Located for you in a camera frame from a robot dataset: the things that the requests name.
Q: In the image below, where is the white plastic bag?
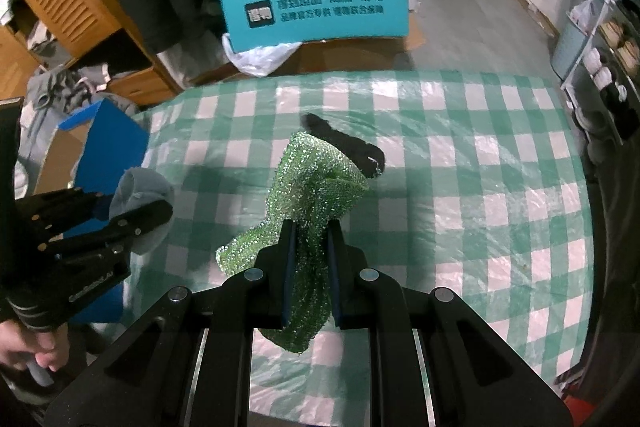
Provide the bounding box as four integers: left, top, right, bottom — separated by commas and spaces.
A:
221, 32, 303, 78

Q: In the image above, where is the green sparkly mesh cloth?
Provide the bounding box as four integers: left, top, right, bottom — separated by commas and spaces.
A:
216, 131, 368, 353

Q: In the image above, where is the grey clothes pile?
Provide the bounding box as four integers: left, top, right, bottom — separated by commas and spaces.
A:
15, 63, 139, 196

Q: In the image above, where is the green white checkered tablecloth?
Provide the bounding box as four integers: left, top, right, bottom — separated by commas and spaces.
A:
124, 70, 593, 381

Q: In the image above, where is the grey sock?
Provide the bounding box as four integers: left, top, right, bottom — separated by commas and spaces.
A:
108, 167, 175, 255

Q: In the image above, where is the person's left hand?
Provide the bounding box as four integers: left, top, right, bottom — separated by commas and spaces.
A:
0, 320, 70, 372

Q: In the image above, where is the black sock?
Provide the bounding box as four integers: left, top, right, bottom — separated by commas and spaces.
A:
300, 113, 385, 179

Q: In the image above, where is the shoe rack with shoes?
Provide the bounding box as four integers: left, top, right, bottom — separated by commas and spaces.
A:
551, 0, 639, 165

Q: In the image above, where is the blue cardboard box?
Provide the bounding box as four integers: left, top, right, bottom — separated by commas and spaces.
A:
34, 100, 149, 324

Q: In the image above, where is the teal shoe box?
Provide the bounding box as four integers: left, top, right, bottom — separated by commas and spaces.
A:
220, 0, 409, 52

